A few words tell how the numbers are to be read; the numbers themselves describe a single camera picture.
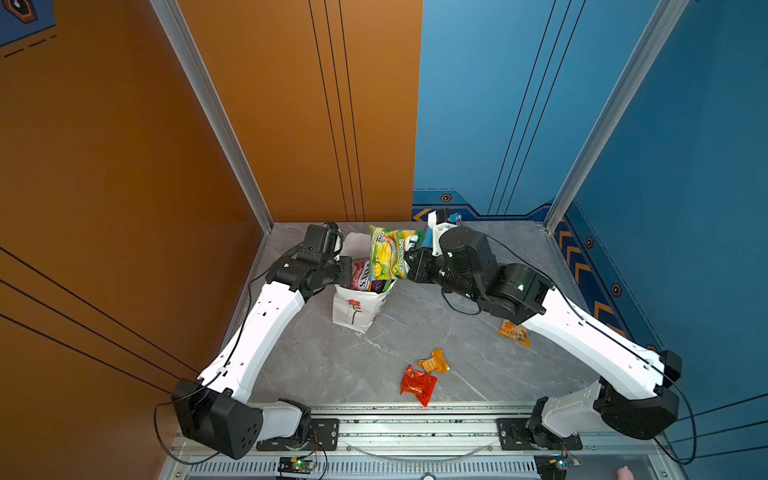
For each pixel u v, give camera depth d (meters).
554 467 0.71
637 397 0.40
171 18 0.70
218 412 0.38
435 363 0.83
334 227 0.70
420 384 0.79
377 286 0.82
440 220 0.55
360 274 0.81
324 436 0.73
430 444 0.73
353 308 0.79
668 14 0.70
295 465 0.71
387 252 0.66
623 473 0.67
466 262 0.44
